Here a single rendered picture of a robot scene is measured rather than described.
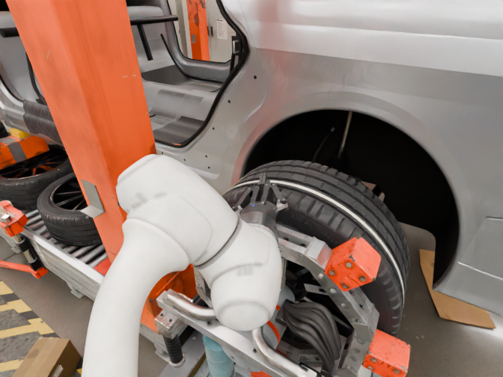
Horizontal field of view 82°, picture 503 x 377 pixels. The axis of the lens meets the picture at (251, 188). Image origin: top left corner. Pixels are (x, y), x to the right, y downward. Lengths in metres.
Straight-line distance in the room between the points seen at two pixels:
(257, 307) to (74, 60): 0.56
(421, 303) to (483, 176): 1.36
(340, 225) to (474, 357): 1.52
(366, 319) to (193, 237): 0.49
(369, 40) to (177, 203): 0.67
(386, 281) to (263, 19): 0.78
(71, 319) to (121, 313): 1.79
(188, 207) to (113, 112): 0.42
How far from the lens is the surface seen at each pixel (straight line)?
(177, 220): 0.37
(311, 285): 0.90
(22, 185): 2.57
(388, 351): 0.86
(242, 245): 0.42
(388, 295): 0.79
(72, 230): 2.06
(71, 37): 0.70
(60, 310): 2.23
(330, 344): 0.68
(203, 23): 4.06
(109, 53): 0.74
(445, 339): 2.11
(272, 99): 1.00
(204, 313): 0.70
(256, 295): 0.41
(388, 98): 0.89
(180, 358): 0.93
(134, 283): 0.37
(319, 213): 0.70
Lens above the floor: 1.60
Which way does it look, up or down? 34 degrees down
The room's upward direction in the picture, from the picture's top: straight up
